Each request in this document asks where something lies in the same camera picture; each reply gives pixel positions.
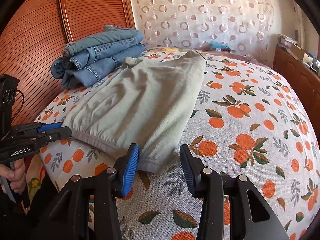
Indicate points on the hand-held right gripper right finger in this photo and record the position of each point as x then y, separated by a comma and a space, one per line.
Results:
190, 172

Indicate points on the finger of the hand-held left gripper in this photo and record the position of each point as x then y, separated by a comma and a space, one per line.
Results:
50, 127
58, 133

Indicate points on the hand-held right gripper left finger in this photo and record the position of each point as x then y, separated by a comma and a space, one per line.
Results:
130, 172

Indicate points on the grey-green pants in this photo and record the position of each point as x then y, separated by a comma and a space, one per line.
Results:
140, 100

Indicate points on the person's left hand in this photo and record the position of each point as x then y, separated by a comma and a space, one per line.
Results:
13, 177

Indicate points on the yellow floral cloth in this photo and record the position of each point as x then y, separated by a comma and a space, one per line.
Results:
36, 182

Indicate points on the bed with orange-print sheet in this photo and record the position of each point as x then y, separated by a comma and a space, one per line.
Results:
237, 135

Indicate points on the blue folded denim jeans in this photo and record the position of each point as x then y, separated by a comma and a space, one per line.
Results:
105, 57
100, 73

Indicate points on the wooden slatted wardrobe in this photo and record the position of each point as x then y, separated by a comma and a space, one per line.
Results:
42, 30

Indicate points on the faded light blue folded jeans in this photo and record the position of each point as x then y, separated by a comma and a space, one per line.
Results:
110, 37

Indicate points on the floral blanket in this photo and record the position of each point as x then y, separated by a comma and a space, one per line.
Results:
230, 56

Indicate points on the blue item in box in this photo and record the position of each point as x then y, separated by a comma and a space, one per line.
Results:
223, 48

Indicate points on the light blue cloth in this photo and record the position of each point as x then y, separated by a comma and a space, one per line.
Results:
216, 45

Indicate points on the long wooden cabinet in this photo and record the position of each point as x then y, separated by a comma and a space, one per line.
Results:
297, 72

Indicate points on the sheer curtain with circle pattern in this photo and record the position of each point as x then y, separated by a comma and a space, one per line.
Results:
200, 12

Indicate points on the open cardboard box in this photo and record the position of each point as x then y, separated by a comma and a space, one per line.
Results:
301, 53

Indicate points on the stack of papers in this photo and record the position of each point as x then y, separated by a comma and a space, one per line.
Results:
286, 41

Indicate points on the beige window curtain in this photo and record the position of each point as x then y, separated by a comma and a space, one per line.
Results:
299, 27

